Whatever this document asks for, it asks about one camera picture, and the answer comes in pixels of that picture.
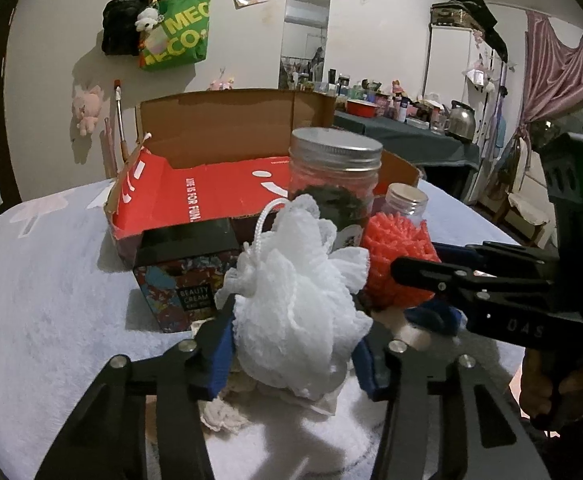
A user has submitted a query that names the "white wardrobe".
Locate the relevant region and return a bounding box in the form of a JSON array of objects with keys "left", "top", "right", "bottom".
[{"left": 423, "top": 25, "right": 503, "bottom": 113}]

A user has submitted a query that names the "patterned grey table cloth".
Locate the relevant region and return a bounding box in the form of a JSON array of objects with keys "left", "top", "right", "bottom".
[{"left": 0, "top": 176, "right": 526, "bottom": 480}]

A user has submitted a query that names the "white mesh bath pouf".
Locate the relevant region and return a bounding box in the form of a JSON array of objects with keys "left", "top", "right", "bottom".
[{"left": 215, "top": 194, "right": 372, "bottom": 401}]

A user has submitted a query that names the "red bowl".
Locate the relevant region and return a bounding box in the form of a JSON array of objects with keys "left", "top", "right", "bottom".
[{"left": 346, "top": 100, "right": 377, "bottom": 118}]

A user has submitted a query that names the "black beauty cream box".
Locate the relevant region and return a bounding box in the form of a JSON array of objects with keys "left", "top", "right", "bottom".
[{"left": 133, "top": 219, "right": 239, "bottom": 333}]

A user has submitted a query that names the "red cardboard box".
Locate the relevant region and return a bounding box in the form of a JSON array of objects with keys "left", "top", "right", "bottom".
[{"left": 102, "top": 88, "right": 423, "bottom": 269}]

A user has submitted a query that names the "pink curtain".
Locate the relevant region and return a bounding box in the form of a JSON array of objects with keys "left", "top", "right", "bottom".
[{"left": 518, "top": 11, "right": 583, "bottom": 136}]

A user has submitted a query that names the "light pink plush toy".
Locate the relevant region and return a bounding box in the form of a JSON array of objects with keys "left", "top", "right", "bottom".
[{"left": 72, "top": 84, "right": 102, "bottom": 136}]

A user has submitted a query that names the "red spiky ball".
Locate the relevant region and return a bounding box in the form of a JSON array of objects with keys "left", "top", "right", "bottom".
[{"left": 359, "top": 211, "right": 442, "bottom": 311}]

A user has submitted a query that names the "large metal-lid glass jar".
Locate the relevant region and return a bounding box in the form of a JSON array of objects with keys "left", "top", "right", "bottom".
[{"left": 288, "top": 127, "right": 383, "bottom": 249}]

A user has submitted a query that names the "red-tipped mop handle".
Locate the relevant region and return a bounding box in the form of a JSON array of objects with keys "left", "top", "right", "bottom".
[{"left": 113, "top": 79, "right": 128, "bottom": 164}]

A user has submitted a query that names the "right hand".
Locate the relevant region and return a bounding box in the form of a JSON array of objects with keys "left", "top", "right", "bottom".
[{"left": 519, "top": 349, "right": 583, "bottom": 419}]

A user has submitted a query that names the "wall mirror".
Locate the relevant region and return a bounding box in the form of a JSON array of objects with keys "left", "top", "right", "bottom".
[{"left": 278, "top": 0, "right": 331, "bottom": 90}]

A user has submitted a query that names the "black bag on wall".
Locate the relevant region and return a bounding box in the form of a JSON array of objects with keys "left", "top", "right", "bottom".
[{"left": 101, "top": 0, "right": 149, "bottom": 56}]

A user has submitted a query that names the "steel kettle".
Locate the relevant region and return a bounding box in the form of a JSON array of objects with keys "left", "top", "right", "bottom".
[{"left": 444, "top": 100, "right": 476, "bottom": 143}]

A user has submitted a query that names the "white knotted rope toy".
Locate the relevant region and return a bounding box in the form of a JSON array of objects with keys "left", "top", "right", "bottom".
[{"left": 198, "top": 367, "right": 345, "bottom": 434}]

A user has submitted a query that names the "green tote bag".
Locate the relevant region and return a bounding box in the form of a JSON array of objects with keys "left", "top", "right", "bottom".
[{"left": 138, "top": 0, "right": 210, "bottom": 72}]

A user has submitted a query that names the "small glass jar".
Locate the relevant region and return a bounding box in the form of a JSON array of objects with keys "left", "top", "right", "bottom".
[{"left": 381, "top": 183, "right": 429, "bottom": 223}]

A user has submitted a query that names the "pink bear plush toy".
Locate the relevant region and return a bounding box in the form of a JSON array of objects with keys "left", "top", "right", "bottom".
[{"left": 208, "top": 77, "right": 235, "bottom": 91}]

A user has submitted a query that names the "small white plush toy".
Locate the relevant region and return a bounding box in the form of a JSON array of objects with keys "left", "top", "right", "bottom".
[{"left": 135, "top": 6, "right": 163, "bottom": 32}]

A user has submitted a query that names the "suitcase on wardrobe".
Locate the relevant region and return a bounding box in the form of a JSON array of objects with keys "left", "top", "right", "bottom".
[{"left": 430, "top": 1, "right": 483, "bottom": 30}]

